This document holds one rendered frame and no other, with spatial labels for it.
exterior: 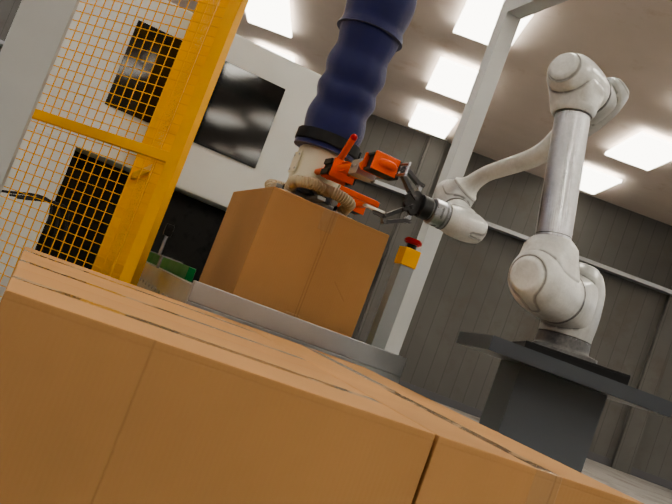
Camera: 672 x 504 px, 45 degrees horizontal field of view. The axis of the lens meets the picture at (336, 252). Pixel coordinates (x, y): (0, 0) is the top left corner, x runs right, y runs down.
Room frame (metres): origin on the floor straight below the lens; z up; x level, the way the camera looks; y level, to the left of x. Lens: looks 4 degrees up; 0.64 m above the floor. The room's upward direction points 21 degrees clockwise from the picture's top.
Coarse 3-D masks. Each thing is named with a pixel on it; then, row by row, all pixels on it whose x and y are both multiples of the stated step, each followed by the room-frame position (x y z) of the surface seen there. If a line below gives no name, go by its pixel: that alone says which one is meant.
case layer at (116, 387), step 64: (0, 320) 0.95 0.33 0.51; (64, 320) 0.97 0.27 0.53; (128, 320) 1.12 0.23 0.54; (192, 320) 1.62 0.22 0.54; (0, 384) 0.96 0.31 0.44; (64, 384) 0.98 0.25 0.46; (128, 384) 1.01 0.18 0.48; (192, 384) 1.03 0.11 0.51; (256, 384) 1.06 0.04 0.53; (320, 384) 1.25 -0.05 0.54; (384, 384) 1.90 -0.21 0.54; (0, 448) 0.97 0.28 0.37; (64, 448) 0.99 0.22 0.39; (128, 448) 1.02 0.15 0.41; (192, 448) 1.04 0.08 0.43; (256, 448) 1.07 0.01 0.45; (320, 448) 1.10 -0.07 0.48; (384, 448) 1.13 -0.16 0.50; (448, 448) 1.16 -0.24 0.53; (512, 448) 1.41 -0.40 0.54
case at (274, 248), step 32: (256, 192) 2.60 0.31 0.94; (288, 192) 2.42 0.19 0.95; (224, 224) 2.90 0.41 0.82; (256, 224) 2.44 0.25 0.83; (288, 224) 2.43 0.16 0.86; (320, 224) 2.46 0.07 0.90; (352, 224) 2.49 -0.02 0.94; (224, 256) 2.70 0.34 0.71; (256, 256) 2.41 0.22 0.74; (288, 256) 2.44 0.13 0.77; (320, 256) 2.47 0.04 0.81; (352, 256) 2.50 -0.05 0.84; (224, 288) 2.53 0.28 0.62; (256, 288) 2.42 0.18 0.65; (288, 288) 2.45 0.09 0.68; (320, 288) 2.48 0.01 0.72; (352, 288) 2.51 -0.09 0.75; (320, 320) 2.49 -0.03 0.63; (352, 320) 2.52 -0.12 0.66
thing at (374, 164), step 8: (376, 152) 2.13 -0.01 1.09; (368, 160) 2.20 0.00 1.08; (376, 160) 2.13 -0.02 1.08; (392, 160) 2.14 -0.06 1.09; (360, 168) 2.20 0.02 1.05; (368, 168) 2.16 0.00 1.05; (376, 168) 2.13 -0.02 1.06; (384, 168) 2.14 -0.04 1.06; (384, 176) 2.18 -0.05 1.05; (392, 176) 2.15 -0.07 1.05
